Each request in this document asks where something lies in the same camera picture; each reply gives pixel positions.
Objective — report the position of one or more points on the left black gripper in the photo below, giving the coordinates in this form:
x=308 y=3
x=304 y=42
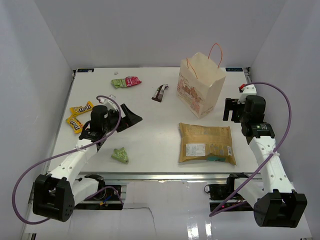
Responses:
x=130 y=119

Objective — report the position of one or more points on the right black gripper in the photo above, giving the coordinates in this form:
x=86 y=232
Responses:
x=231 y=104

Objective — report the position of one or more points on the brown chocolate bar wrapper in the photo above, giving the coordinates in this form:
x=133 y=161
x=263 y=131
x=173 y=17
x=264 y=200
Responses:
x=158 y=96

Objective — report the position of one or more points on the green and red snack packet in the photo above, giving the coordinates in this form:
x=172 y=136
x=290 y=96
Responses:
x=126 y=82

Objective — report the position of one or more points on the green triangular snack packet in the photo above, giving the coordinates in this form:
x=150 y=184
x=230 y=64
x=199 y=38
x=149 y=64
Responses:
x=120 y=155

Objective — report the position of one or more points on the bear print paper bag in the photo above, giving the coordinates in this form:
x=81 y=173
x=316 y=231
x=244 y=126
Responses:
x=200 y=82

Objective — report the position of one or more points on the tan kettle chips bag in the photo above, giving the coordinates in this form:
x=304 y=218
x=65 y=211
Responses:
x=209 y=143

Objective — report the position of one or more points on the yellow m&m packet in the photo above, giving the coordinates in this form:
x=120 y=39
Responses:
x=79 y=110
x=75 y=124

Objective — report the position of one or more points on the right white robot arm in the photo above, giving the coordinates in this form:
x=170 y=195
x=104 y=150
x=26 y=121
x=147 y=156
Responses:
x=276 y=204

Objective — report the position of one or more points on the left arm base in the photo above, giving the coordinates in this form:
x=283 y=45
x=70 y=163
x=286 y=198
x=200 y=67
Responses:
x=105 y=200

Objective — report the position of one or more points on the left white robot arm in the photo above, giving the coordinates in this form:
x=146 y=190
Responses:
x=57 y=193

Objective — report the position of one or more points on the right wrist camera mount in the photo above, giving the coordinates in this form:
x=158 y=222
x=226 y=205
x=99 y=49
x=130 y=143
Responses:
x=246 y=90

